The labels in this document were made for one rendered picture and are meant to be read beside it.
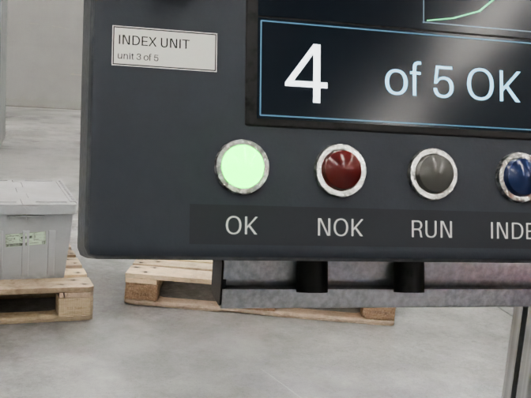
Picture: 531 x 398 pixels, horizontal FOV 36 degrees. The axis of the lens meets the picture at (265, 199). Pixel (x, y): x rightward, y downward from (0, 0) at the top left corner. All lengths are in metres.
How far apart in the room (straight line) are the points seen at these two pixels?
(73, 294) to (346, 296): 3.04
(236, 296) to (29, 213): 3.04
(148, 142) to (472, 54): 0.18
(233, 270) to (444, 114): 0.14
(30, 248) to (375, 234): 3.18
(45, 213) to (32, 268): 0.25
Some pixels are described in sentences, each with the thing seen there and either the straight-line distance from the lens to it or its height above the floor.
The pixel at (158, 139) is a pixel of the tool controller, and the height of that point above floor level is 1.13.
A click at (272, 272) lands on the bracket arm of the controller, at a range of 0.48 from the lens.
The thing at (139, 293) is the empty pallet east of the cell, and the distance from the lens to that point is 3.73.
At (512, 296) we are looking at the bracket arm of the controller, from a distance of 0.54.
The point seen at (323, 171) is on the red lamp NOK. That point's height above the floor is 1.12.
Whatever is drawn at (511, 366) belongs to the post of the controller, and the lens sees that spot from 0.59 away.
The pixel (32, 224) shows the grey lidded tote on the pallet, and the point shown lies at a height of 0.38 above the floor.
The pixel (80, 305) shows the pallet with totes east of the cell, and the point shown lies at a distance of 3.52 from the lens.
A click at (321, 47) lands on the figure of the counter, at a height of 1.18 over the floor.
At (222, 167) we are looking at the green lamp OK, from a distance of 0.40.
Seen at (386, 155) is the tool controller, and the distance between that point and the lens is 0.42.
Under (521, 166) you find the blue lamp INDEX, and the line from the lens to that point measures 0.45.
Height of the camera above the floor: 1.17
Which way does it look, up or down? 10 degrees down
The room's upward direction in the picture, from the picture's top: 4 degrees clockwise
